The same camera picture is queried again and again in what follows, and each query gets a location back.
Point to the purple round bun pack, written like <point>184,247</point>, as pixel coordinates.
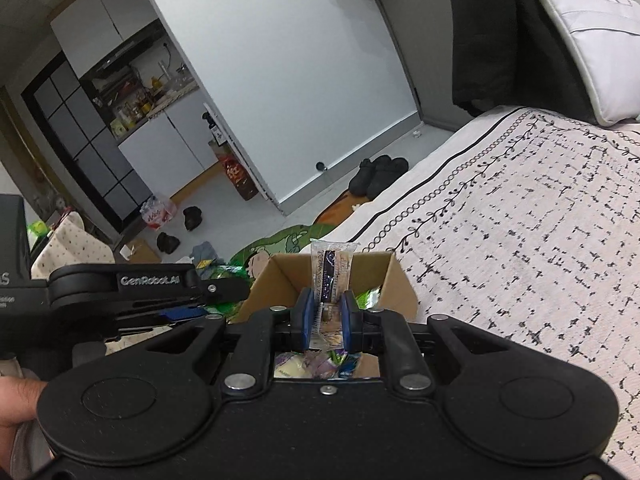
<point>319,364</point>

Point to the black slippers pair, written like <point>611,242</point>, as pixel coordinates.
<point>377,175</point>

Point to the patterned white bed blanket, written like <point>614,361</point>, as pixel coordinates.
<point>525,223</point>

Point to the dotted cream bag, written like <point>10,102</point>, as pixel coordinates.
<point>70,244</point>

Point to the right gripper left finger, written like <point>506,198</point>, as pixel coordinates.
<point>257,341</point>

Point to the white cake pack blue label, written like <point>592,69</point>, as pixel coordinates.
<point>290,365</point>

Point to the brown drink bottle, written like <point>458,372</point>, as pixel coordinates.
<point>238,176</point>

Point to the grey door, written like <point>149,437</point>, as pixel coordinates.
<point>422,33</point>

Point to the black coat on chair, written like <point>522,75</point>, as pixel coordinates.
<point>508,52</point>

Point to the clear snack bar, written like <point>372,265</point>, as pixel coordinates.
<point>331,266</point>

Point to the green cartoon floor mat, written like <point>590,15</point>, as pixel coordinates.
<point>249,262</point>

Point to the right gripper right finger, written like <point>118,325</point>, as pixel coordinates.
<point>387,335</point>

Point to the person's left hand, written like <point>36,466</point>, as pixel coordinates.
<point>18,400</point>

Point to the white pillow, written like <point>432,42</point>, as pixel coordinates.
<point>602,37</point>

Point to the brown cardboard box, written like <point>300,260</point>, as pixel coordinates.
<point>286,275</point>

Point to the white kitchen cabinet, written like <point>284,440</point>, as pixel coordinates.
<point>172,149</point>

